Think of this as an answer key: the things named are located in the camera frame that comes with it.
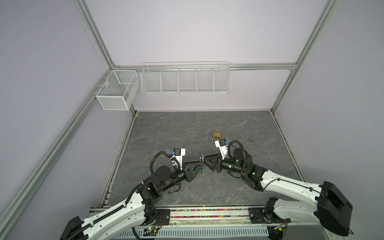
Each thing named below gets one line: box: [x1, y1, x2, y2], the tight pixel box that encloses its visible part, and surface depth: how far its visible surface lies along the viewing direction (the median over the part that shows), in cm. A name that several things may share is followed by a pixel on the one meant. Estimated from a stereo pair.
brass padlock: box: [205, 131, 222, 147], surface depth 107 cm
